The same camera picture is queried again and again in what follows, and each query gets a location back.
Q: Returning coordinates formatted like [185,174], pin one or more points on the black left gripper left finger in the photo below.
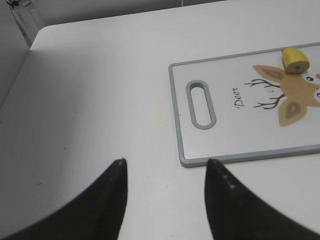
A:
[95,214]

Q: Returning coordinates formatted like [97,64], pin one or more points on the white deer cutting board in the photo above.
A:
[244,107]

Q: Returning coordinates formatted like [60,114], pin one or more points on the yellow banana piece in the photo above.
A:
[294,61]

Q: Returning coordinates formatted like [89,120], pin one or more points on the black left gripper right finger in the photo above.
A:
[234,212]

